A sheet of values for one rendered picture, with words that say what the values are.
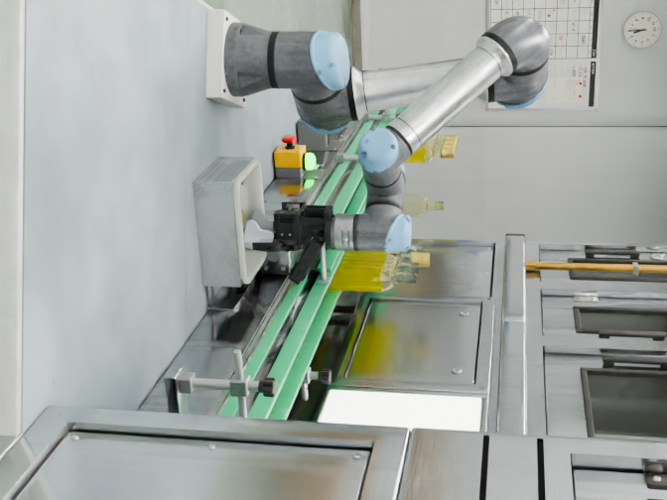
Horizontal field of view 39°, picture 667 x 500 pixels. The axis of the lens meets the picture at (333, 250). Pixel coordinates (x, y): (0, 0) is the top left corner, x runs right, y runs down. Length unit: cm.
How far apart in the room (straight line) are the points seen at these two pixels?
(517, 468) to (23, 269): 66
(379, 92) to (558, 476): 111
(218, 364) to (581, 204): 675
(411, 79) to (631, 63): 606
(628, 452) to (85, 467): 65
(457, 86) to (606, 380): 73
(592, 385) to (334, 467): 105
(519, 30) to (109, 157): 86
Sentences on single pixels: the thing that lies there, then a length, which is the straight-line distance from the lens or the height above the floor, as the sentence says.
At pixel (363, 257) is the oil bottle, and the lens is 223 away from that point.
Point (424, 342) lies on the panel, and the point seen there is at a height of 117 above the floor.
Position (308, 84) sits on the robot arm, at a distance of 193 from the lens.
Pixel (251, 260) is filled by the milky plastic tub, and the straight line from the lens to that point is 198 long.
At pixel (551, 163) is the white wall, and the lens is 817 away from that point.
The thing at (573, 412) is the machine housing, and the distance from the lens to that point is 200.
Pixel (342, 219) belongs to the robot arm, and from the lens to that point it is 187.
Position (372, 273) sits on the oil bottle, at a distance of 216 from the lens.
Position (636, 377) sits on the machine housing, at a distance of 216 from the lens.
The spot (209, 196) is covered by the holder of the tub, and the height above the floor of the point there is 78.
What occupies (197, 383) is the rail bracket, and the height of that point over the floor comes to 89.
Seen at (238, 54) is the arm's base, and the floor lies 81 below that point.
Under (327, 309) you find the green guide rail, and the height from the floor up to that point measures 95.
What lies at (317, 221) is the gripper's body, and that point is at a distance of 188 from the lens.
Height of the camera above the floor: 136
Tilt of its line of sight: 11 degrees down
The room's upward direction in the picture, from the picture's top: 91 degrees clockwise
